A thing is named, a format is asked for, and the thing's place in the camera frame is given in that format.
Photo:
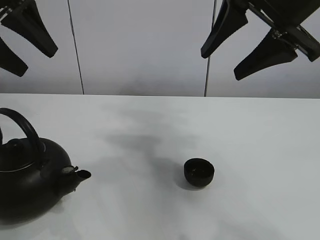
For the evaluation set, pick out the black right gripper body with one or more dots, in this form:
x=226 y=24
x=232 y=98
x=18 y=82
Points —
x=286 y=17

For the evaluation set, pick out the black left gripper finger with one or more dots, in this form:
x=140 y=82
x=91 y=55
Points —
x=24 y=19
x=10 y=62

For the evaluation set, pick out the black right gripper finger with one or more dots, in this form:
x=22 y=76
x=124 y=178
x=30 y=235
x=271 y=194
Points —
x=274 y=49
x=231 y=17

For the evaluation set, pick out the black round teapot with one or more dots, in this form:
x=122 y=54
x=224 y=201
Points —
x=35 y=174

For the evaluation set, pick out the small black teacup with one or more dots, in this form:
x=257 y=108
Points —
x=198 y=172

